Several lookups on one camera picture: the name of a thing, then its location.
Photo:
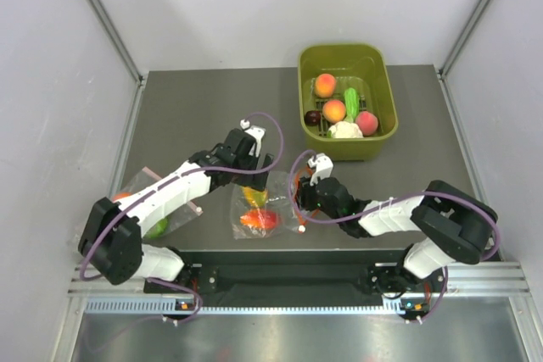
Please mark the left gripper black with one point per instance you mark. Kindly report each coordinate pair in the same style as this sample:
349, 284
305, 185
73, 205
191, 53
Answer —
254, 181

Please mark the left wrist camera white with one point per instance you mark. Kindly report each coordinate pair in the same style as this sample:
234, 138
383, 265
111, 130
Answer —
257, 132

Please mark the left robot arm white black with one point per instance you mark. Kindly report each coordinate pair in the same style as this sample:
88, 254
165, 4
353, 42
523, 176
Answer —
112, 240

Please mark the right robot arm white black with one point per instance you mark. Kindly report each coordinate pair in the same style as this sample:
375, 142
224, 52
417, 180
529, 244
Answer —
456, 227

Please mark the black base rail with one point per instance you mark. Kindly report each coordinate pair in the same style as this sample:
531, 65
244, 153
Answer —
320, 277

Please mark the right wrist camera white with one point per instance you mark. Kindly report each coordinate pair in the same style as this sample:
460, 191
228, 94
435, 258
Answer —
321, 167

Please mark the fake peach pink right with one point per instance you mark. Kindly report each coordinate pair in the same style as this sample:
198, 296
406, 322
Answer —
367, 123

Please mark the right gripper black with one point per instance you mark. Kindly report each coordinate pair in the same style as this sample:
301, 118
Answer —
305, 194

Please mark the olive green plastic basin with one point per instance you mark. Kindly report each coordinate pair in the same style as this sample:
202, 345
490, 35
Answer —
356, 65

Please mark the fake orange yellow mango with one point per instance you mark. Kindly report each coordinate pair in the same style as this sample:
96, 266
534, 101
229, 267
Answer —
255, 198

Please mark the fake green cucumber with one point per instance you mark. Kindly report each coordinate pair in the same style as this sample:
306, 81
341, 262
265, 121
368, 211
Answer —
352, 103

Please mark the fake peach middle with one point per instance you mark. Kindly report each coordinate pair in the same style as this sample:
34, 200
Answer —
334, 111

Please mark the dark fake plum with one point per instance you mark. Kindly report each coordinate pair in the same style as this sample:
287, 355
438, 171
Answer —
312, 118

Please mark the fake orange fruit in bag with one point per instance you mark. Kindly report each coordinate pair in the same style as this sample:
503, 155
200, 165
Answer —
120, 196

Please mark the fake green fruit in bag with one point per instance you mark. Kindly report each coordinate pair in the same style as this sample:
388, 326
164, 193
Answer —
158, 229

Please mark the grey slotted cable duct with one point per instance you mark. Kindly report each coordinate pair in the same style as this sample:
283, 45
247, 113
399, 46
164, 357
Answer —
185, 306

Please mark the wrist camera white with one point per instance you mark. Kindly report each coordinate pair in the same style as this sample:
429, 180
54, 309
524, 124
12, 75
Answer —
321, 167
257, 132

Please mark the clear zip bag red seal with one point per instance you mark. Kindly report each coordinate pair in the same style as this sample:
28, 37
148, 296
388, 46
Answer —
278, 202

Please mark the fake peach back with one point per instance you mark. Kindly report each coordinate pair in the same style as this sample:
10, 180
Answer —
325, 85

